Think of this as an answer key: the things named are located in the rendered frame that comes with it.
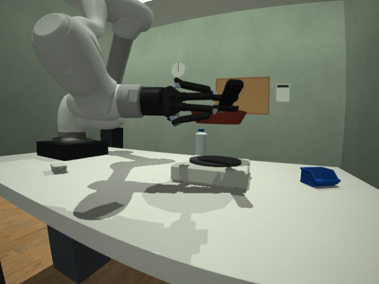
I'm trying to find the red frying pan with black handle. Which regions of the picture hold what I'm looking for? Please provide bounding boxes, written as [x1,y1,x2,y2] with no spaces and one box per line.
[191,79,247,124]

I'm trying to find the blue plastic stacking bin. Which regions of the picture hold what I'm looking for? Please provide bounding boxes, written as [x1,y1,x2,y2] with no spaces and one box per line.
[300,167,341,187]

